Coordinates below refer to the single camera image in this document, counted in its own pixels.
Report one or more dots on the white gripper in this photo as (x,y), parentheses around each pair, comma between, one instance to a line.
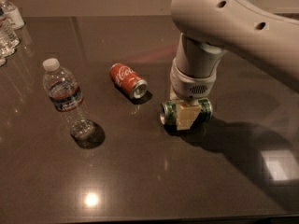
(191,85)

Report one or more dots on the green soda can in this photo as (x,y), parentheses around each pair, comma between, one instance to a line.
(168,113)

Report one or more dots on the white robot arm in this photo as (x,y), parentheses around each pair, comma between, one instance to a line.
(209,29)

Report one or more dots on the red Coca-Cola can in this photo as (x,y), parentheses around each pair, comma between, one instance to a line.
(129,81)

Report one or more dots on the clear plastic water bottle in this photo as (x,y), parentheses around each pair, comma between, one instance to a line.
(67,98)

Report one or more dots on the clear bottle bottom left edge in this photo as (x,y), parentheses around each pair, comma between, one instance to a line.
(2,61)

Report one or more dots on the clear bottle at left edge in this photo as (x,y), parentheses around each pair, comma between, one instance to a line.
(8,38)

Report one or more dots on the white-label bottle at back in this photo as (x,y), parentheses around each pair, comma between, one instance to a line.
(13,14)

